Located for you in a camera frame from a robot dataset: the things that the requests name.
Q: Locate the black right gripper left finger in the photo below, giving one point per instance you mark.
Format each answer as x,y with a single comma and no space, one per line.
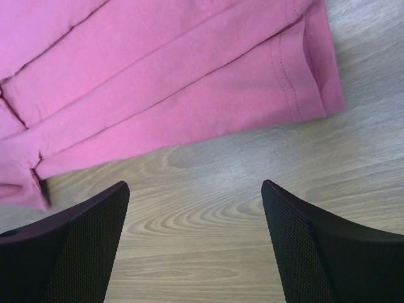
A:
68,256

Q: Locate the pink t shirt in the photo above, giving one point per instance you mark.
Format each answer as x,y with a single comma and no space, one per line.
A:
89,82

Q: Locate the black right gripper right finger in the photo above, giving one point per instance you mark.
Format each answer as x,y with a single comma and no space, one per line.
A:
322,257

